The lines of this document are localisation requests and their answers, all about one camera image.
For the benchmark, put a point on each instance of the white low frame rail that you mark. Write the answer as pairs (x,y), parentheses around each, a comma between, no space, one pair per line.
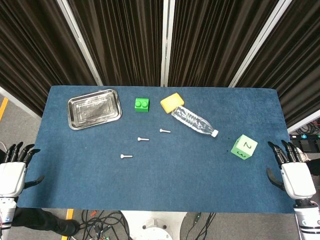
(20,102)
(303,125)

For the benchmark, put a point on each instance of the small silver screw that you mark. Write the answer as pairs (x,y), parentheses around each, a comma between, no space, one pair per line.
(126,156)
(143,139)
(165,130)

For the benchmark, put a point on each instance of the clear plastic water bottle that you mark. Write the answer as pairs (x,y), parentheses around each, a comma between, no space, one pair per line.
(192,121)

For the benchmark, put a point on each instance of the stainless steel tray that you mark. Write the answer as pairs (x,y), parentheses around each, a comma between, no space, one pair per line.
(93,110)

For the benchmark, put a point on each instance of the black power strip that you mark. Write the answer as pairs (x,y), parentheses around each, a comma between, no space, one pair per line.
(306,142)

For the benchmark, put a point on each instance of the yellow sponge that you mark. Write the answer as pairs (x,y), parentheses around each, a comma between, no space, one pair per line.
(171,101)

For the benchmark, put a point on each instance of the dark brown pleated curtain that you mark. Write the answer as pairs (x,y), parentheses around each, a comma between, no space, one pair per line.
(120,42)
(32,50)
(297,62)
(215,42)

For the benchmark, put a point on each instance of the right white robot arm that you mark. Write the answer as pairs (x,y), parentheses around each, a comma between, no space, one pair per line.
(307,220)

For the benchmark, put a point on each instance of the green toy building block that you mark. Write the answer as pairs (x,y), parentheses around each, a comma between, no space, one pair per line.
(142,105)

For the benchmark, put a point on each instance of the blue felt table cloth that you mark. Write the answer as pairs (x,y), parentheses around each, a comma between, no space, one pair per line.
(162,180)

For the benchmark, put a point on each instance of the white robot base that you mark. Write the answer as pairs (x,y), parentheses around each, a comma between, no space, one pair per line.
(152,225)

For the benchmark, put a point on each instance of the green numbered foam die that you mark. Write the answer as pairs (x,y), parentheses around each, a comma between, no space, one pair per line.
(243,147)

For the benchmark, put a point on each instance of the white frame post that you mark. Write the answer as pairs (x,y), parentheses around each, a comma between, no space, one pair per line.
(80,43)
(260,43)
(166,42)

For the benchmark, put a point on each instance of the left black-fingered robot hand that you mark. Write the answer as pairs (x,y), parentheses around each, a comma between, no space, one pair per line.
(12,172)

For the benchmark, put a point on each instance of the right black-fingered robot hand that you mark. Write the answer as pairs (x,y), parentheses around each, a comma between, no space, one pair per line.
(297,177)

